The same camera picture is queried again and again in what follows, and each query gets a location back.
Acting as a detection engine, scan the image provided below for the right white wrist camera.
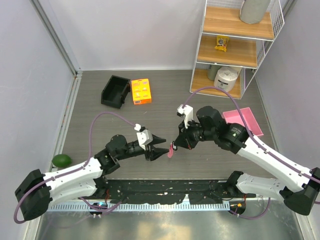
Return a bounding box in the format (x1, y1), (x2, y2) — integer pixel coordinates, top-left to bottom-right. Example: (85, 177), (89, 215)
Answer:
(176, 104), (194, 129)

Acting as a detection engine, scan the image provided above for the black plastic bin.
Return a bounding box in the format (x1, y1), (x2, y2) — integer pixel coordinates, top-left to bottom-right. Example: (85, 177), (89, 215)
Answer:
(100, 75), (131, 109)

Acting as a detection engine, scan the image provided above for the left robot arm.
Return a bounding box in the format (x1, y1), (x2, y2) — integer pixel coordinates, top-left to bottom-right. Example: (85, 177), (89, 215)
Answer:
(14, 132), (169, 224)

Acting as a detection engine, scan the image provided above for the white slotted cable duct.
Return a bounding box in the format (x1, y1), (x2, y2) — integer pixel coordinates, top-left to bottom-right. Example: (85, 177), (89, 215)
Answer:
(48, 200), (230, 212)

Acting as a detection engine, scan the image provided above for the white paper roll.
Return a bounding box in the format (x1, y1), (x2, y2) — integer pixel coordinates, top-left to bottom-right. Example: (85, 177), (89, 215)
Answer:
(213, 66), (242, 92)

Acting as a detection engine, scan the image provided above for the aluminium frame rail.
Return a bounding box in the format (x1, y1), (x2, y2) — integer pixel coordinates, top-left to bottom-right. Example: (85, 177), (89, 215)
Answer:
(29, 0), (83, 78)

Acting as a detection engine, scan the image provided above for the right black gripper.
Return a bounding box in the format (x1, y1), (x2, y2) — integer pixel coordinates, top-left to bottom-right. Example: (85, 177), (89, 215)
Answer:
(174, 117), (217, 150)

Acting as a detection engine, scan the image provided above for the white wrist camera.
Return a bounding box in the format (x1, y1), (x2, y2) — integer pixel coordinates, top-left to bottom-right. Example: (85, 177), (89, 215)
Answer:
(176, 104), (194, 129)
(134, 123), (153, 151)

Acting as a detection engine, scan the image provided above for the orange cardboard box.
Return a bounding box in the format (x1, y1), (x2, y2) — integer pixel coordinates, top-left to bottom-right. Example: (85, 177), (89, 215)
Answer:
(131, 78), (152, 105)

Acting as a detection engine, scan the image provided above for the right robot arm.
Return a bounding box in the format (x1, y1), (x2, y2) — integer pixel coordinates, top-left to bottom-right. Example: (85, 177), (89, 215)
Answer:
(173, 104), (320, 216)

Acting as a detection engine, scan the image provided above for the grey can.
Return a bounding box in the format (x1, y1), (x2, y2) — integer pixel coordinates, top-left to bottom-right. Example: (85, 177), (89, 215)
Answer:
(207, 64), (221, 81)

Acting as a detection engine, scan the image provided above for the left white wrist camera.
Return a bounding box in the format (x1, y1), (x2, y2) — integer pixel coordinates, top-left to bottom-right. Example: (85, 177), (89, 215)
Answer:
(134, 123), (153, 151)

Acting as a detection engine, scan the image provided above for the white wire wooden shelf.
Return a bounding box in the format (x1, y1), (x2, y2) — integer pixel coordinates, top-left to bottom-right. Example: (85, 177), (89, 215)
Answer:
(189, 0), (285, 99)

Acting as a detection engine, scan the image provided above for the yellow snack packet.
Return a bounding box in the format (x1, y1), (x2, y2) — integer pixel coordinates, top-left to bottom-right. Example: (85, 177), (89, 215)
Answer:
(214, 35), (229, 52)

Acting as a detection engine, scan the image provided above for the pink strap keyring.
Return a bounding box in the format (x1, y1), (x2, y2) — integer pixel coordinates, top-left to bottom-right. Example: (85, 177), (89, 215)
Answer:
(167, 141), (178, 158)

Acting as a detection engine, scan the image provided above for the grey felt cylinder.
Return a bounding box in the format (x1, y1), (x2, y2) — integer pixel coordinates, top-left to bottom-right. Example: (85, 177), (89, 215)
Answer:
(239, 0), (271, 24)

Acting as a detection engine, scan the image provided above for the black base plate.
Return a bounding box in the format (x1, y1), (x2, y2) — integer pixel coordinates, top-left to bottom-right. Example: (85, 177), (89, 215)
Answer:
(84, 179), (256, 205)

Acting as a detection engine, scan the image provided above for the pink plastic tray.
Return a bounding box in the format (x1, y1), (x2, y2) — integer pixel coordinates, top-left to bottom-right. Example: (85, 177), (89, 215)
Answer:
(222, 107), (264, 137)

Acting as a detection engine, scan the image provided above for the green lime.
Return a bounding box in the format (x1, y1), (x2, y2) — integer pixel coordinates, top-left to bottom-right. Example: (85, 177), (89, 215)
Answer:
(51, 154), (73, 168)

